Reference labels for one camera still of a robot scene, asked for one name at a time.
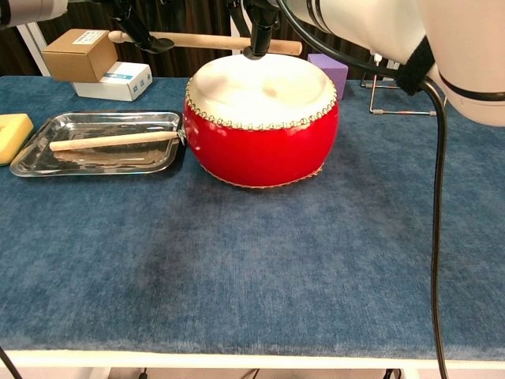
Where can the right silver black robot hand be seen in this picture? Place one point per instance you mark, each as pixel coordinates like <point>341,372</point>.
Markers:
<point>260,23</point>

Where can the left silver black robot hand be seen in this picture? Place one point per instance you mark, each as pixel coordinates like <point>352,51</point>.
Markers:
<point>136,31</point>

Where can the wooden drumstick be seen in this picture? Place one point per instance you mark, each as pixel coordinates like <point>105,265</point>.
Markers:
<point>213,41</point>
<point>114,141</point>

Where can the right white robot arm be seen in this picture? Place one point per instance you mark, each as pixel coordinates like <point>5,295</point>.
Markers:
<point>394,27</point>

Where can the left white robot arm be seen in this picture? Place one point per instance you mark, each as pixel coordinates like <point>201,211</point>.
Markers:
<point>31,10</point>

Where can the red drum with white skin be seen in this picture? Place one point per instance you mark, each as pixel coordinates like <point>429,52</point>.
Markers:
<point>260,138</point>

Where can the shiny metal tray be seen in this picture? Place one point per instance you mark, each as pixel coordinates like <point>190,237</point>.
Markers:
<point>98,162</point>

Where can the black pleated curtain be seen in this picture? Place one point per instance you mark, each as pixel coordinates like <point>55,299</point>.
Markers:
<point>189,16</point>

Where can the white and blue carton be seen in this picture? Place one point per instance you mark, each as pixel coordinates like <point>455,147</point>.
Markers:
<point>118,85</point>

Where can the brown cardboard box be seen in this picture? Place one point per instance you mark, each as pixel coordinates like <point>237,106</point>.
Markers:
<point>75,59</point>

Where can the purple foam cube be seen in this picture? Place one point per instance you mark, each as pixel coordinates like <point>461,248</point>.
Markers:
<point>335,71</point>

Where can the yellow sponge block with hole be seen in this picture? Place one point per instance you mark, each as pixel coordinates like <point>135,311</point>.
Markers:
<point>13,136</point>

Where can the blue table cloth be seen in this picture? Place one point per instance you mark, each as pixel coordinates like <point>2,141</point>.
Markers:
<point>252,256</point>

